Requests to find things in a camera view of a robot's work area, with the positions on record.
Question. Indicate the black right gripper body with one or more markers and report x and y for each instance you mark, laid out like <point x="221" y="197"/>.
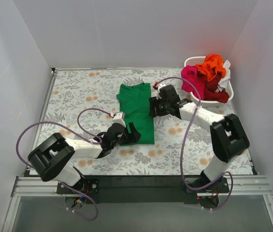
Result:
<point x="154" y="108"/>

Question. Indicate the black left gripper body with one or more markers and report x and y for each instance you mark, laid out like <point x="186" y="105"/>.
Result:
<point x="127" y="135"/>

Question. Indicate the green t-shirt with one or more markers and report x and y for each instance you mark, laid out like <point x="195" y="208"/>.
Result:
<point x="134" y="102"/>

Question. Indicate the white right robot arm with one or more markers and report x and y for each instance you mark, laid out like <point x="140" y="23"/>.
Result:
<point x="228" y="137"/>

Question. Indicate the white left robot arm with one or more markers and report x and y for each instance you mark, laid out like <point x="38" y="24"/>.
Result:
<point x="51" y="158"/>

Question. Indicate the magenta t-shirt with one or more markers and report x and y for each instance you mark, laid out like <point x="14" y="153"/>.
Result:
<point x="191" y="74"/>

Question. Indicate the dark red t-shirt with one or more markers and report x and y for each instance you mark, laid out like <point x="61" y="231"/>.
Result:
<point x="209" y="89"/>

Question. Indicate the floral patterned table mat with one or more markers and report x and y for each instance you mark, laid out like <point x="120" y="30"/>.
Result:
<point x="80" y="101"/>

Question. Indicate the white perforated laundry basket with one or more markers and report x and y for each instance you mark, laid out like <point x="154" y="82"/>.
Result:
<point x="198" y="60"/>

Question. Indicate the white t-shirt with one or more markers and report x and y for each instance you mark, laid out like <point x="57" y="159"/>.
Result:
<point x="223" y="82"/>

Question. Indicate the orange t-shirt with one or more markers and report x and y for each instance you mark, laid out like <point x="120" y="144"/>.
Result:
<point x="212" y="67"/>

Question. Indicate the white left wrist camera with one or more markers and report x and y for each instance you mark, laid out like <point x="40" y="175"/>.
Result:
<point x="118" y="118"/>

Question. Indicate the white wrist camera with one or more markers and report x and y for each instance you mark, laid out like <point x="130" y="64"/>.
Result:
<point x="118" y="118"/>
<point x="157" y="87"/>

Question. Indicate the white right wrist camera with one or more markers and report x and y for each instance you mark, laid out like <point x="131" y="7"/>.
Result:
<point x="157" y="87"/>

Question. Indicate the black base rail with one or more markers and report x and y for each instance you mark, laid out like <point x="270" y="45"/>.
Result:
<point x="148" y="189"/>

